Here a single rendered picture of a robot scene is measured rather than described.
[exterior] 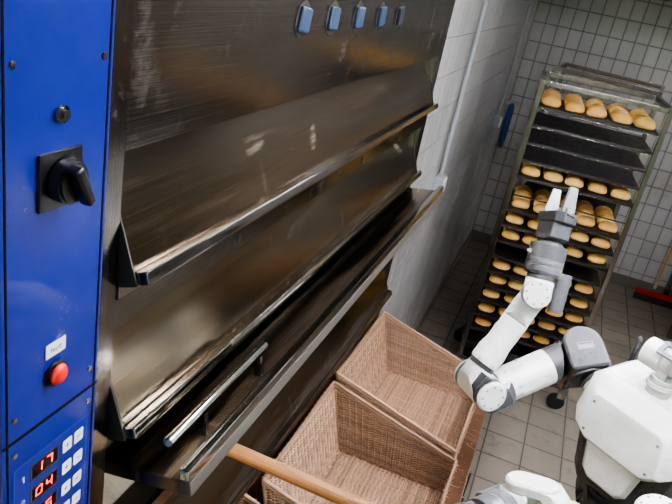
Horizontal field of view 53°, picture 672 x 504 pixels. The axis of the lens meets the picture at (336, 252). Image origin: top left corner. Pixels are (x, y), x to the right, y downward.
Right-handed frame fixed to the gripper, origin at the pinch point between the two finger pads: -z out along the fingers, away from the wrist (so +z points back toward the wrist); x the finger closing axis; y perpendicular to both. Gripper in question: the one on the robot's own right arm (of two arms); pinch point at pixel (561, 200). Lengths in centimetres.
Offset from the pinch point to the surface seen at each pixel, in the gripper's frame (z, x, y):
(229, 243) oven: 29, 28, 73
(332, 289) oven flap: 35, -14, 45
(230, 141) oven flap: 13, 35, 78
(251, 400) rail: 54, 35, 62
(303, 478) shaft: 71, 20, 47
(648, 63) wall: -178, -340, -207
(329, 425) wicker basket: 83, -71, 24
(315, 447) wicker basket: 88, -60, 29
